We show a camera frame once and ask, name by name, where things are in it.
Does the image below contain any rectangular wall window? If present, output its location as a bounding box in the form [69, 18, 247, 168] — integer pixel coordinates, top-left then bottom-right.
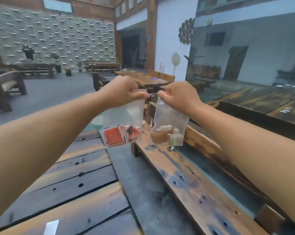
[42, 0, 73, 14]

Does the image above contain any person's right hand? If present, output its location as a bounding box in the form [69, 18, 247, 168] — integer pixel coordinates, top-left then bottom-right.
[157, 80, 204, 116]

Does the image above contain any round pale fan ornament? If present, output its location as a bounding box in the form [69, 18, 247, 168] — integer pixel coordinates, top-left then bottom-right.
[171, 52, 181, 77]

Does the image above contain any person's left forearm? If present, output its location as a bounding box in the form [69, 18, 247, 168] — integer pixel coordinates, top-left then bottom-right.
[0, 91, 106, 227]

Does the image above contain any pile of red sachets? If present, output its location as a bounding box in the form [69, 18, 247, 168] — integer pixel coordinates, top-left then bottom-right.
[103, 124, 142, 148]

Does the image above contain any large potted plant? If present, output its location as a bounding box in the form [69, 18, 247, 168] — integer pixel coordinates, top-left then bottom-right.
[50, 53, 63, 73]

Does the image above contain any pile of white sachets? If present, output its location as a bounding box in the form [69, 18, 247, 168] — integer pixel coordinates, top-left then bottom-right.
[150, 124, 183, 147]

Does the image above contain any clear plastic zip bag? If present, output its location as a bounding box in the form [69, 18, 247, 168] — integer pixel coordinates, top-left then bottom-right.
[150, 94, 190, 147]
[98, 89, 148, 149]

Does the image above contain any long rustic wooden bench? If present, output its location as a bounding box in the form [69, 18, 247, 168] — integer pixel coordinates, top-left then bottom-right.
[130, 119, 295, 235]

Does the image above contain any dark round wall ornament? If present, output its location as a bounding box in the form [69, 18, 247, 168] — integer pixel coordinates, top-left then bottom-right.
[178, 18, 195, 45]

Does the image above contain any person's right forearm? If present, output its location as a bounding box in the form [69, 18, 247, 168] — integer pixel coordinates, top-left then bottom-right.
[189, 102, 295, 230]

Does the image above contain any person's left hand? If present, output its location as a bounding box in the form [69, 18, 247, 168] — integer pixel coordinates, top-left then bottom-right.
[97, 75, 150, 109]

